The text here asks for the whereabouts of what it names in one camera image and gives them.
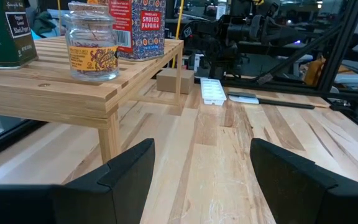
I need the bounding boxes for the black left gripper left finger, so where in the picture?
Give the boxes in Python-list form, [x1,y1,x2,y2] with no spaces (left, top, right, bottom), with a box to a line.
[0,138,156,224]

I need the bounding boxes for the red-lid paprika tin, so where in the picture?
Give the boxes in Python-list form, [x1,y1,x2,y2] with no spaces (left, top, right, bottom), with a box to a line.
[109,0,167,62]

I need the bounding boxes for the small cardboard box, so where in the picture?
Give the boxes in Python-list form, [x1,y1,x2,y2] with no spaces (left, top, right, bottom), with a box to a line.
[156,68,195,95]

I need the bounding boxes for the grey spatula black handle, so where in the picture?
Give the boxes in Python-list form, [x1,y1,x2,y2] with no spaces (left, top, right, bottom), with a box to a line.
[227,91,331,110]

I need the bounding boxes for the tan paper bag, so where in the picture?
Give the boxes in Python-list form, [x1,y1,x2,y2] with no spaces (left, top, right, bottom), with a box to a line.
[303,55,356,87]

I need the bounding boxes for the white ice cube tray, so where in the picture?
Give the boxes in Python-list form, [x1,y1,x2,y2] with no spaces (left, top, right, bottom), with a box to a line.
[200,78,227,106]

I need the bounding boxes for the slatted wooden shelf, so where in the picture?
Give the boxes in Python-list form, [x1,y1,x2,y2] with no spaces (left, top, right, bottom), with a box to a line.
[0,35,185,164]

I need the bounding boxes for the pile of blue clothes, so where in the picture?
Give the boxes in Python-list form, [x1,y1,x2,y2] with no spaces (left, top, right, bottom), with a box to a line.
[31,9,62,40]

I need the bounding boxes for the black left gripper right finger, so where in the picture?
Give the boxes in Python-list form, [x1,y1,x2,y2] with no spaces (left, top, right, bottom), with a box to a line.
[249,138,358,224]

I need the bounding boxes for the green black pepper tin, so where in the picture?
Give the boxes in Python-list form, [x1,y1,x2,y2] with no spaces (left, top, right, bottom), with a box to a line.
[0,0,39,70]

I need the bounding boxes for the glass cork-lid saffron jar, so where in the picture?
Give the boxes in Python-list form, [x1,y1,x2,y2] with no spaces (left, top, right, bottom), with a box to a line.
[63,1,120,82]

